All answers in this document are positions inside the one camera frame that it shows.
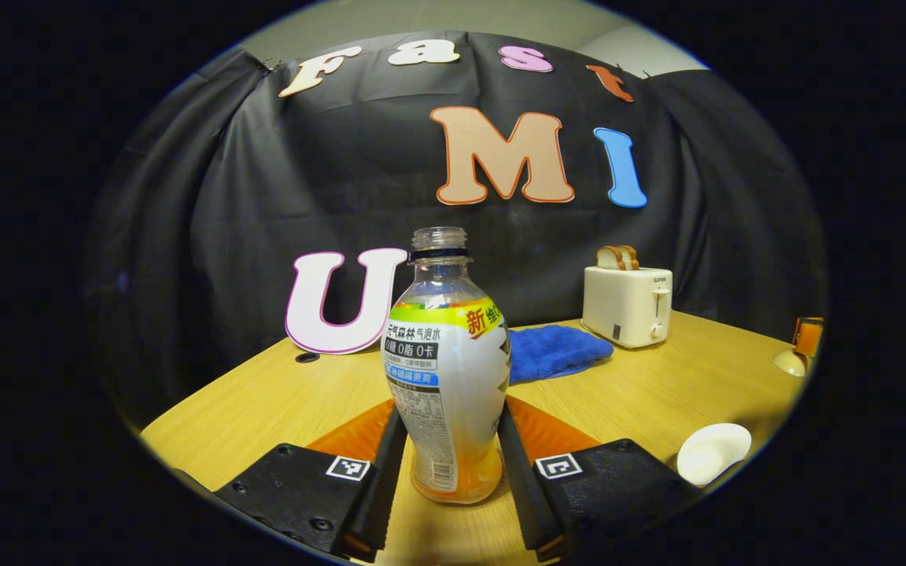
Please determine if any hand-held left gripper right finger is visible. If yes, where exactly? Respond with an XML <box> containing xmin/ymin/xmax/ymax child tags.
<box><xmin>496</xmin><ymin>395</ymin><xmax>705</xmax><ymax>563</ymax></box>

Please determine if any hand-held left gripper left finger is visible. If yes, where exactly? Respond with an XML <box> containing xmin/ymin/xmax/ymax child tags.
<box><xmin>213</xmin><ymin>397</ymin><xmax>408</xmax><ymax>563</ymax></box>

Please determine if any cream teacup lid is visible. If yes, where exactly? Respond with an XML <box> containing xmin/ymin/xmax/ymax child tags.
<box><xmin>772</xmin><ymin>348</ymin><xmax>808</xmax><ymax>378</ymax></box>

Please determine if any clear labelled water bottle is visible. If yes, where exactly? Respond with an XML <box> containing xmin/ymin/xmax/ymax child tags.
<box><xmin>383</xmin><ymin>226</ymin><xmax>511</xmax><ymax>505</ymax></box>

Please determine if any cream ceramic teacup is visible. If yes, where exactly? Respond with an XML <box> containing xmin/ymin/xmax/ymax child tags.
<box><xmin>676</xmin><ymin>423</ymin><xmax>753</xmax><ymax>488</ymax></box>

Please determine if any blue folded towel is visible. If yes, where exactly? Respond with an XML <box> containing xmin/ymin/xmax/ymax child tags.
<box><xmin>506</xmin><ymin>325</ymin><xmax>615</xmax><ymax>386</ymax></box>

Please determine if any cream toaster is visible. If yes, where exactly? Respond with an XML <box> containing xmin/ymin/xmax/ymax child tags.
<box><xmin>581</xmin><ymin>266</ymin><xmax>674</xmax><ymax>350</ymax></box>

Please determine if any black backdrop cloth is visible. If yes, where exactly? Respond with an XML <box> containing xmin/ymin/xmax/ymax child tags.
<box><xmin>83</xmin><ymin>30</ymin><xmax>827</xmax><ymax>429</ymax></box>

